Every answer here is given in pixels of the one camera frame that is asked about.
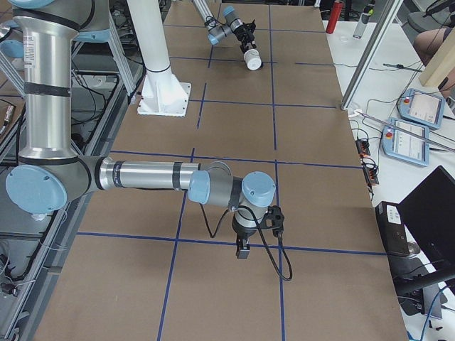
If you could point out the black laptop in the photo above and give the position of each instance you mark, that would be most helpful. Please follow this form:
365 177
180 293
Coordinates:
428 214

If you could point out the red bottle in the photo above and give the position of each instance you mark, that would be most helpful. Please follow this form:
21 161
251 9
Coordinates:
335 13

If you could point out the grey bottle green cap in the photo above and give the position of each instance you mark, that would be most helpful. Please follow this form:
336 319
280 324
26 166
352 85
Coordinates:
363 20

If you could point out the orange black connector board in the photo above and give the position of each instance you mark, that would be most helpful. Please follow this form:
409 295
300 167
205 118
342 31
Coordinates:
362 146

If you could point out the teach pendant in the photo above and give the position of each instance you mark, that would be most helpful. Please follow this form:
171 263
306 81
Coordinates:
400 145
422 108

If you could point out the person in black shirt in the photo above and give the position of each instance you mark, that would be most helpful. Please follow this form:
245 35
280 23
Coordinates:
427 43

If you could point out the aluminium frame post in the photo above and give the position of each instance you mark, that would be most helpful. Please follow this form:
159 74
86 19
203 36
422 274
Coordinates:
359 62

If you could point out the near teach pendant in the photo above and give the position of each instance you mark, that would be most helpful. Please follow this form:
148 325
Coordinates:
400 145

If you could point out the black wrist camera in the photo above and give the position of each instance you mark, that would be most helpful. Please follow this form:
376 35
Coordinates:
251 26
273 219

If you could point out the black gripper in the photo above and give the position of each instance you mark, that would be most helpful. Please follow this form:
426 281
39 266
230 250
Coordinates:
242 233
243 35

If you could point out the black computer box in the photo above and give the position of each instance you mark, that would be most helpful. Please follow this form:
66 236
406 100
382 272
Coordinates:
392 230

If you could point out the far teach pendant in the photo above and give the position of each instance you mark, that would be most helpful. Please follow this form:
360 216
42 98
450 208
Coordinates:
422 108

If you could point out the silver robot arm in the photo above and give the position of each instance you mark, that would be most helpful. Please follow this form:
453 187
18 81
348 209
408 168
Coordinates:
50 173
217 31

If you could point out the white camera pole base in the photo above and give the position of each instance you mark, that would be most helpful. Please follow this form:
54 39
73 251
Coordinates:
162 94

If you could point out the white mug black handle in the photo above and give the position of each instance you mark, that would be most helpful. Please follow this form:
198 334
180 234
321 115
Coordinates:
252 59

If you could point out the wooden beam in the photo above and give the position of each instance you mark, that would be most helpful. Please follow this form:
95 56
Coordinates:
439 72

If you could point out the brown paper table cover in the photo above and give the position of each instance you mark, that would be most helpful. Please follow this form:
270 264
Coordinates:
142 265

